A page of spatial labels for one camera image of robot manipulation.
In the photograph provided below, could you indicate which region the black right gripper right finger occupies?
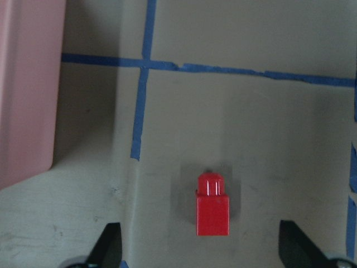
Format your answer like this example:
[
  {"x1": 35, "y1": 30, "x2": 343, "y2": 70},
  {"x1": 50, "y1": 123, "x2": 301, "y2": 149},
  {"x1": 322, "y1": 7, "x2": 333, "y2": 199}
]
[{"x1": 278, "y1": 220, "x2": 356, "y2": 268}]

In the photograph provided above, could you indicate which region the red toy block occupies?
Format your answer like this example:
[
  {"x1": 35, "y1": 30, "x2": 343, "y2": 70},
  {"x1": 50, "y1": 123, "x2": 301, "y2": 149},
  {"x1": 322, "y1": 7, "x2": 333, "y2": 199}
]
[{"x1": 196, "y1": 172, "x2": 230, "y2": 236}]

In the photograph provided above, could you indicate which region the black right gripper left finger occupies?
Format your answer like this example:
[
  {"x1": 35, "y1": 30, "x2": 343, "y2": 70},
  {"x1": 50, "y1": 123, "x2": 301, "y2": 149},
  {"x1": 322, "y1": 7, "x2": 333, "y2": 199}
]
[{"x1": 64, "y1": 222, "x2": 123, "y2": 268}]

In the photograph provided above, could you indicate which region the pink plastic box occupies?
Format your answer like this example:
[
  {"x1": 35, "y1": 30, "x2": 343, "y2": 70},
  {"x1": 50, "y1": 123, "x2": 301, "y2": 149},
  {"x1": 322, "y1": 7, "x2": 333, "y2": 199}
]
[{"x1": 1, "y1": 1, "x2": 66, "y2": 188}]

